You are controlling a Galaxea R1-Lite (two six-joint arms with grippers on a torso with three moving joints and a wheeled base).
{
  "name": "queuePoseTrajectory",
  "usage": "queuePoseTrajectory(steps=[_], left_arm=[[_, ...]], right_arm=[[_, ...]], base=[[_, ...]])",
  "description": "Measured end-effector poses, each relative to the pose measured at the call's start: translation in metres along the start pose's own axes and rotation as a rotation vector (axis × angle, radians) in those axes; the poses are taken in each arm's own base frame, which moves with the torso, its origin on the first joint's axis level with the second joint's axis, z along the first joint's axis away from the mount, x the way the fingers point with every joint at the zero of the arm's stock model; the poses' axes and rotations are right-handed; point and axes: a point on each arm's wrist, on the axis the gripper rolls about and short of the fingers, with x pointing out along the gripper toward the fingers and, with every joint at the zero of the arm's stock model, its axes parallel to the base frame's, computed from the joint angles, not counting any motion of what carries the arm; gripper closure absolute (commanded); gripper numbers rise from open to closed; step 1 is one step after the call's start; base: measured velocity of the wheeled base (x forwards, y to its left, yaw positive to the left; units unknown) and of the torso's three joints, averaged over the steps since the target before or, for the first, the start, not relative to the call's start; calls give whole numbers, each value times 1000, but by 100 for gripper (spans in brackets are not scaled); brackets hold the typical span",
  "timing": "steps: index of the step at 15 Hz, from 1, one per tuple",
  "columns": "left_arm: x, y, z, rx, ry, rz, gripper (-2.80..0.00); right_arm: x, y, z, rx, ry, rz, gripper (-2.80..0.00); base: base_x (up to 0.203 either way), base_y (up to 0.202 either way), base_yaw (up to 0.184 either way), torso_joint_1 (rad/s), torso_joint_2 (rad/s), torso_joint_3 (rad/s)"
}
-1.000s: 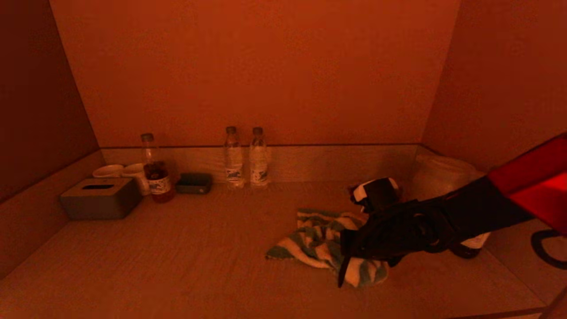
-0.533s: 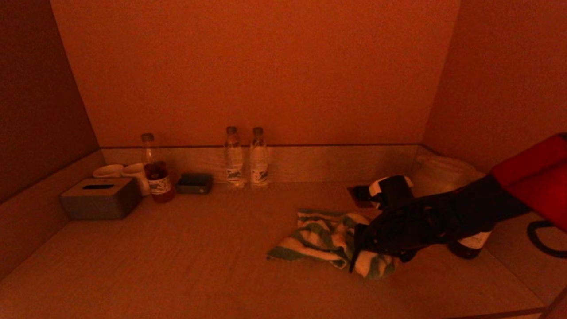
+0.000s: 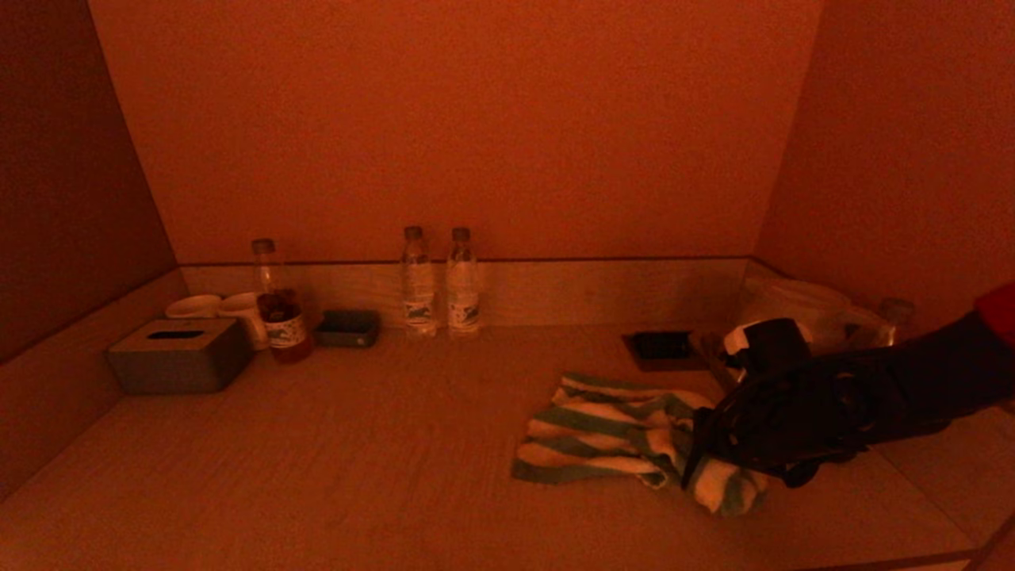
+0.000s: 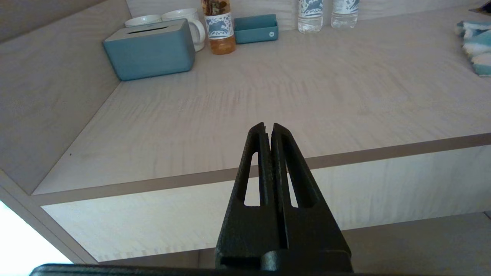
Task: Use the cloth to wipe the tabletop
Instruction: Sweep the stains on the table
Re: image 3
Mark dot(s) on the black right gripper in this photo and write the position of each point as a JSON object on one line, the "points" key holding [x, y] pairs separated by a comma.
{"points": [[785, 420]]}

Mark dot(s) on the green white striped towel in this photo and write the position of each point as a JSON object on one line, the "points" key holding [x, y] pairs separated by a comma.
{"points": [[603, 432]]}

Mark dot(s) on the black red right robot arm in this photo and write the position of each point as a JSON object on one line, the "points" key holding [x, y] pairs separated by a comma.
{"points": [[944, 373]]}

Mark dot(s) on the white electric kettle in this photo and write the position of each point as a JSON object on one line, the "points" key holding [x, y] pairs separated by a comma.
{"points": [[801, 301]]}

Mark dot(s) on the black pop-up power socket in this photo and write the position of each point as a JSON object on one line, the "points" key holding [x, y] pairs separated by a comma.
{"points": [[658, 347]]}

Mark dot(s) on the brown drink bottle white label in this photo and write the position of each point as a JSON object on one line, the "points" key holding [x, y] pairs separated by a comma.
{"points": [[896, 313]]}

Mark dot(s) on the clear water bottle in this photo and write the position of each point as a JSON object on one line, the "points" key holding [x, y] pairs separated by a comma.
{"points": [[417, 293], [461, 293]]}

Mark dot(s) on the small teal box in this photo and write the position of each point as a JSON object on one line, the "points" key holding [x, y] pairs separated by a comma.
{"points": [[347, 329]]}

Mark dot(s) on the brown drink bottle patterned label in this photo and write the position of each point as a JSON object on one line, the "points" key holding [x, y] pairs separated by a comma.
{"points": [[284, 329]]}

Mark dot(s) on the white ceramic cup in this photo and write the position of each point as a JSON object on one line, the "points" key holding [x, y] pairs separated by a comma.
{"points": [[244, 313], [193, 306]]}

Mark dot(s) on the grey tissue box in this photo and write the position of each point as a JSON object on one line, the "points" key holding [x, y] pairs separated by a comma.
{"points": [[178, 361]]}

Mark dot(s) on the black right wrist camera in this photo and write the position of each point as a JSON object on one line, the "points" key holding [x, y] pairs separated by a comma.
{"points": [[765, 345]]}

